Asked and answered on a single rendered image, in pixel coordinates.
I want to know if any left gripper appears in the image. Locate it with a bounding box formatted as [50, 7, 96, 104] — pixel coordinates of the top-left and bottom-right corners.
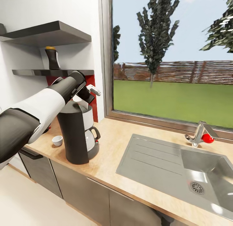
[76, 89, 95, 104]

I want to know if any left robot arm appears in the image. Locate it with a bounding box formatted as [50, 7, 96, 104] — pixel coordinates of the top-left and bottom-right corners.
[0, 70, 101, 171]

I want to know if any paper coffee filter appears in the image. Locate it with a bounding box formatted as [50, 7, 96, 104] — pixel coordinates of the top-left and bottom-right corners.
[73, 95, 88, 109]

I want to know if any bottle of coffee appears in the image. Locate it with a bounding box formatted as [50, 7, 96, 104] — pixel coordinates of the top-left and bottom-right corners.
[45, 46, 61, 70]

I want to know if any coffee cup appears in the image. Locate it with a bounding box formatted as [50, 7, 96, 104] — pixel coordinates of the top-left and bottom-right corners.
[52, 136, 63, 146]

